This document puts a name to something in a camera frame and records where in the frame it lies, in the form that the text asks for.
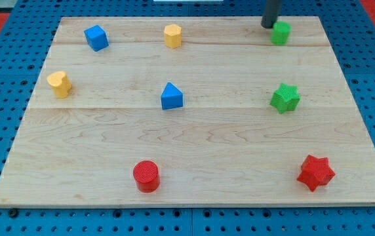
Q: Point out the green cylinder block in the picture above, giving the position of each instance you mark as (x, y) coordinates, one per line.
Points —
(280, 33)

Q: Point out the green star block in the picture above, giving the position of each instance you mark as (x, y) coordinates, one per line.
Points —
(285, 98)

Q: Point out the red star block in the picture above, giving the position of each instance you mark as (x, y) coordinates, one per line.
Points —
(315, 172)

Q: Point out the light wooden board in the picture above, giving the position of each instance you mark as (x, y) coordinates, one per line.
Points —
(225, 147)

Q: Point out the blue triangle block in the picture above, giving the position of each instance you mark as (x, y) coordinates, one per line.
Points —
(171, 97)

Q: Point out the red cylinder block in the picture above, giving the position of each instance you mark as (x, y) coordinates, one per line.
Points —
(146, 176)

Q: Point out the yellow hexagon block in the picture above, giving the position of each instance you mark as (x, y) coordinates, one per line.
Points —
(173, 36)

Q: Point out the blue cube block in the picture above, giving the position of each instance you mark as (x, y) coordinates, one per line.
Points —
(96, 38)

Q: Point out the yellow heart block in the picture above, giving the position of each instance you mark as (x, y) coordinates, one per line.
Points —
(60, 84)

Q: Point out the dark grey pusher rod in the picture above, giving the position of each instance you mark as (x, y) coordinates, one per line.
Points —
(271, 12)

